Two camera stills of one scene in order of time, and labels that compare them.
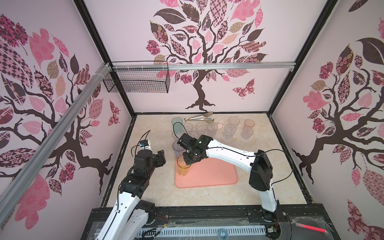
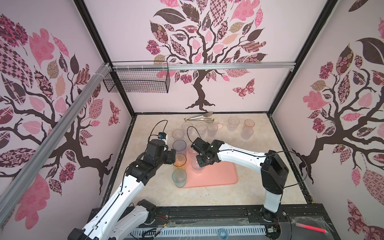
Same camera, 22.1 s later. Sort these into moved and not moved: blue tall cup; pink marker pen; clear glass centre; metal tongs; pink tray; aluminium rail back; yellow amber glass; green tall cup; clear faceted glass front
Moved: yellow amber glass; clear faceted glass front; green tall cup
Not moved: clear glass centre; metal tongs; pink marker pen; pink tray; blue tall cup; aluminium rail back
